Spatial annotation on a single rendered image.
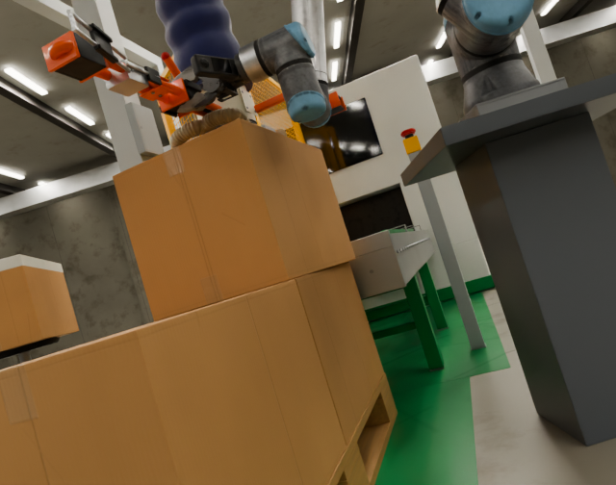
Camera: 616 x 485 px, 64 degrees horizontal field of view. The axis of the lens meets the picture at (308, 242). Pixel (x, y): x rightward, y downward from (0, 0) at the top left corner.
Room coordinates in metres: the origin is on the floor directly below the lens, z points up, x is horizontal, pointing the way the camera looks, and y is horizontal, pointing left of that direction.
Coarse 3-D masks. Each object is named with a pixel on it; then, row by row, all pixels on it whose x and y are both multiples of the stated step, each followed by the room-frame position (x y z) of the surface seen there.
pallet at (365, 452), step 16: (384, 384) 1.67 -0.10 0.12; (384, 400) 1.60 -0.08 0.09; (368, 416) 1.38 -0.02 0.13; (384, 416) 1.59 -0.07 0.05; (368, 432) 1.56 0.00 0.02; (384, 432) 1.52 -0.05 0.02; (352, 448) 1.18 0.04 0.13; (368, 448) 1.43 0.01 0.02; (384, 448) 1.43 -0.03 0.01; (352, 464) 1.15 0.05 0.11; (368, 464) 1.33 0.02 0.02; (336, 480) 1.03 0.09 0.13; (352, 480) 1.12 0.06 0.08; (368, 480) 1.22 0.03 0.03
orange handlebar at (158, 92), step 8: (64, 40) 0.87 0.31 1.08; (56, 48) 0.87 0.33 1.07; (64, 48) 0.87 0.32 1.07; (56, 56) 0.88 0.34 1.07; (112, 64) 0.98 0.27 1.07; (104, 72) 1.01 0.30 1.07; (120, 72) 1.02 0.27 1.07; (168, 80) 1.16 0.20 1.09; (152, 88) 1.17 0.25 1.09; (160, 88) 1.13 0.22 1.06; (168, 88) 1.16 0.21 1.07; (176, 88) 1.19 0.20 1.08; (144, 96) 1.15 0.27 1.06; (152, 96) 1.16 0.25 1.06; (160, 96) 1.17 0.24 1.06; (280, 96) 1.47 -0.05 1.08; (216, 104) 1.38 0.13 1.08; (264, 104) 1.49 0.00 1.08; (272, 104) 1.48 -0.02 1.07; (200, 112) 1.37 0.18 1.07; (256, 112) 1.50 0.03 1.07
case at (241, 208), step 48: (192, 144) 1.19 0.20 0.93; (240, 144) 1.15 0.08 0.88; (288, 144) 1.40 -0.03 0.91; (144, 192) 1.25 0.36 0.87; (192, 192) 1.20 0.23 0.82; (240, 192) 1.16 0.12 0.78; (288, 192) 1.29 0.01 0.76; (144, 240) 1.27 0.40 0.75; (192, 240) 1.22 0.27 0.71; (240, 240) 1.17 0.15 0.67; (288, 240) 1.20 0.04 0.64; (336, 240) 1.56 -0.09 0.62; (144, 288) 1.28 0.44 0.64; (192, 288) 1.23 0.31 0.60; (240, 288) 1.19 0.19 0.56
